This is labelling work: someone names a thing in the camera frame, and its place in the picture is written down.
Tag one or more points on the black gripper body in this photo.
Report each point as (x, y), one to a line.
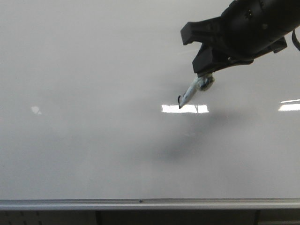
(256, 27)

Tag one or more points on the white marker with black tip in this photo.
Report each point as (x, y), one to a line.
(202, 83)

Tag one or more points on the white whiteboard with aluminium frame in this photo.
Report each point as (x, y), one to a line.
(89, 118)

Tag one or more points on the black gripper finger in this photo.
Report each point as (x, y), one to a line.
(206, 32)
(210, 60)

